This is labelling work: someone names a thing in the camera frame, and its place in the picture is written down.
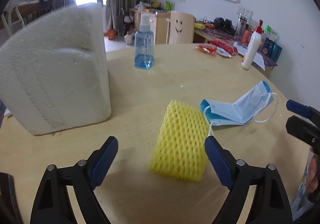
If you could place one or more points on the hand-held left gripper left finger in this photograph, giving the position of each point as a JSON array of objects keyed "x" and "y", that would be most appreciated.
[{"x": 103, "y": 161}]

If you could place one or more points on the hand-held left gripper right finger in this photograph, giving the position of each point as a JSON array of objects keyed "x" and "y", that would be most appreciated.
[{"x": 220, "y": 161}]

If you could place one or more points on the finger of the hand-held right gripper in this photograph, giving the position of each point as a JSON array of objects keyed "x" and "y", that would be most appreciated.
[
  {"x": 297, "y": 107},
  {"x": 305, "y": 131}
]

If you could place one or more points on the yellow foam net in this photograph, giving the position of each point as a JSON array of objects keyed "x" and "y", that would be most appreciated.
[{"x": 180, "y": 139}]

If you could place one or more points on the blue face mask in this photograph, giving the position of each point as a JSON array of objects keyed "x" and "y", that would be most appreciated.
[{"x": 237, "y": 111}]

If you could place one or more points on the white foam box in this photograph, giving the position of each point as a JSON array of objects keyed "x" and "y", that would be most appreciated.
[{"x": 55, "y": 71}]

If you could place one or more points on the person's right hand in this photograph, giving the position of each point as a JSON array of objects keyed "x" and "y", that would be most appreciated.
[{"x": 313, "y": 174}]

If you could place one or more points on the white lotion bottle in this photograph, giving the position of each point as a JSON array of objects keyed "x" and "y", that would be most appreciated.
[{"x": 251, "y": 49}]

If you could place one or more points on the green capped bottle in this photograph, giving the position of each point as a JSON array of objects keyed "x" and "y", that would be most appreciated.
[{"x": 268, "y": 30}]

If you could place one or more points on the orange cup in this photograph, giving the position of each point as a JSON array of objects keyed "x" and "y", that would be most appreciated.
[{"x": 246, "y": 36}]

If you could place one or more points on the white snack packet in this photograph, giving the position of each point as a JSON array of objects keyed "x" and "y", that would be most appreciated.
[{"x": 224, "y": 53}]

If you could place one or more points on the red snack packet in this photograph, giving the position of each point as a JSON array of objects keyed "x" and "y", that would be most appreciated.
[
  {"x": 206, "y": 49},
  {"x": 225, "y": 45}
]

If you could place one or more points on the dark water bottle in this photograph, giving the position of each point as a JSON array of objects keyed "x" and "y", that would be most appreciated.
[{"x": 241, "y": 25}]

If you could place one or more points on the desk with patterned cloth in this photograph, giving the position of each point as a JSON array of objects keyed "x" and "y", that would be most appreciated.
[{"x": 217, "y": 35}]

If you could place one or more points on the black headphones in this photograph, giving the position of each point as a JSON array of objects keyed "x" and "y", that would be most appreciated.
[{"x": 223, "y": 23}]

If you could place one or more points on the blue spray bottle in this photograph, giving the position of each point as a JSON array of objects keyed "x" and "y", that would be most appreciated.
[{"x": 144, "y": 49}]

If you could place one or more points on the white thermos jug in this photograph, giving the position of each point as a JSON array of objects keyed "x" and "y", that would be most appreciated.
[{"x": 129, "y": 39}]

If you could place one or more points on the orange bag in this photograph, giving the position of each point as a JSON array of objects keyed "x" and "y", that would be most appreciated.
[{"x": 111, "y": 34}]

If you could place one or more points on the wooden chair with smiley face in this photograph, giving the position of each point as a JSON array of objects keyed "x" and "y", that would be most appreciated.
[{"x": 181, "y": 29}]

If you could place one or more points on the black cart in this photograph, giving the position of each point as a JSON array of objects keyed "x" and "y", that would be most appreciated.
[{"x": 125, "y": 20}]

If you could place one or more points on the wooden desk with drawers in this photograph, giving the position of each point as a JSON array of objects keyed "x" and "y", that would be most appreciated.
[{"x": 160, "y": 29}]

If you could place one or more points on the green bag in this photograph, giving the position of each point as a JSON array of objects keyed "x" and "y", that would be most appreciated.
[{"x": 168, "y": 6}]

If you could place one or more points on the metal bunk bed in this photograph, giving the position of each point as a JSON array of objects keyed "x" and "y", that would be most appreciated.
[{"x": 25, "y": 11}]

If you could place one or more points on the white wall socket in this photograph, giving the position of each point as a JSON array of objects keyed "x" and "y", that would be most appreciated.
[{"x": 244, "y": 11}]

